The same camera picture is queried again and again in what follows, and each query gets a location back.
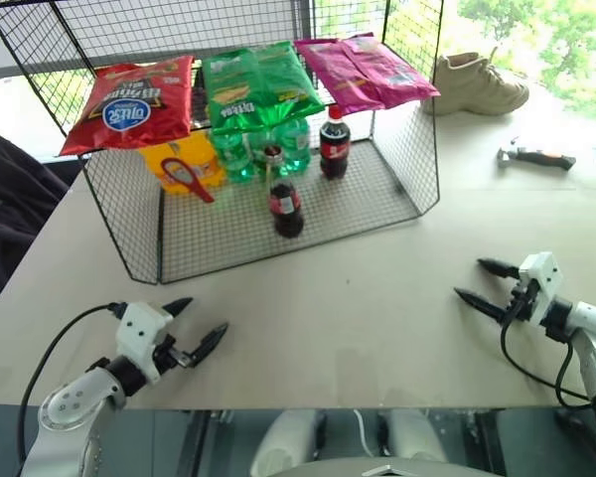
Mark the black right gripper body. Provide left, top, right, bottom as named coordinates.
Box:
left=505, top=276, right=541, bottom=323

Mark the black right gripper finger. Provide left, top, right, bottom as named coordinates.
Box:
left=452, top=287, right=510, bottom=327
left=477, top=257, right=521, bottom=280

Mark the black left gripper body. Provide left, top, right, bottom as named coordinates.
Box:
left=152, top=335, right=201, bottom=378

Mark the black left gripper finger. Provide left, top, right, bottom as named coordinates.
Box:
left=187, top=322, right=230, bottom=370
left=161, top=296, right=196, bottom=316

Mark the glass cola bottle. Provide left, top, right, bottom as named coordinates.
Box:
left=262, top=145, right=305, bottom=239

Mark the green plastic soda bottle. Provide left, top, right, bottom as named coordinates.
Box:
left=276, top=117, right=313, bottom=178
left=212, top=129, right=257, bottom=185

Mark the plastic cola bottle red cap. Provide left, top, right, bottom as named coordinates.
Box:
left=319, top=104, right=353, bottom=181

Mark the silver rounded robot leg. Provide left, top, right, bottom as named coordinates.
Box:
left=250, top=409, right=325, bottom=477
left=380, top=409, right=449, bottom=471

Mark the yellow snack bag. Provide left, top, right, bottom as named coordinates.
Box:
left=139, top=131, right=227, bottom=198

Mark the beige shoe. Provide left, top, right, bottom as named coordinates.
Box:
left=423, top=47, right=531, bottom=117

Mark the silver robot torso plate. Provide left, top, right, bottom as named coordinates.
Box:
left=297, top=460, right=501, bottom=477

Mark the dark cloth covered chair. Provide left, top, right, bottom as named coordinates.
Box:
left=0, top=126, right=72, bottom=324

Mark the red chip bag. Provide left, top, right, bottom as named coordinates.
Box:
left=59, top=55, right=195, bottom=158

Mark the green chip bag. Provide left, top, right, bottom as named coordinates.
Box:
left=201, top=41, right=326, bottom=136

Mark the magenta chip bag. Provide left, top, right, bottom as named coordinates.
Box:
left=293, top=33, right=442, bottom=116

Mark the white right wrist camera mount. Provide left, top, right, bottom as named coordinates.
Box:
left=519, top=251, right=563, bottom=324

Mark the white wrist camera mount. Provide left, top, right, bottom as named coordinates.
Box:
left=114, top=301, right=176, bottom=384
left=519, top=251, right=563, bottom=324

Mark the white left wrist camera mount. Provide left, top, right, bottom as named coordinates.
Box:
left=114, top=301, right=176, bottom=384

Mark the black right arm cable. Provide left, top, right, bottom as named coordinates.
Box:
left=500, top=307, right=596, bottom=409

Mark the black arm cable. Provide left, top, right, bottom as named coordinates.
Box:
left=500, top=307, right=596, bottom=409
left=18, top=302, right=125, bottom=463

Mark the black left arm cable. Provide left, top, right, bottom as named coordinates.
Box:
left=18, top=302, right=125, bottom=463

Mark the black handled hammer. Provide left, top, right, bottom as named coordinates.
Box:
left=495, top=146, right=577, bottom=173

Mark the thin white cable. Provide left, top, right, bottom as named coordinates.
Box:
left=352, top=407, right=373, bottom=456

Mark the black wire mesh rack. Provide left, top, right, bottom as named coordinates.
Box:
left=0, top=0, right=446, bottom=285

